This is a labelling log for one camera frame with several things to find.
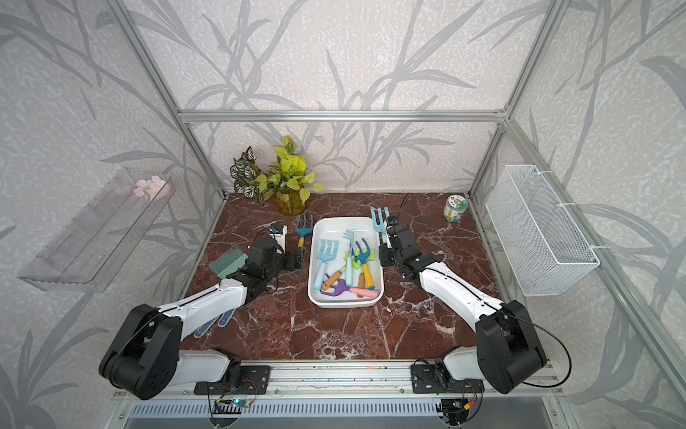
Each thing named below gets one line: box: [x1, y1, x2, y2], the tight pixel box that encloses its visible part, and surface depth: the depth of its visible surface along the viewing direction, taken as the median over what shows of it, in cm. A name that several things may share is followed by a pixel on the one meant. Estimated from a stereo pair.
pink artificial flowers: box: [133, 175, 171, 202], surface depth 78 cm
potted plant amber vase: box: [229, 134, 326, 217], surface depth 100 cm
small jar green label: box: [443, 193, 469, 224], surface depth 110 cm
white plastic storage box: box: [309, 217, 385, 309], surface depth 96 cm
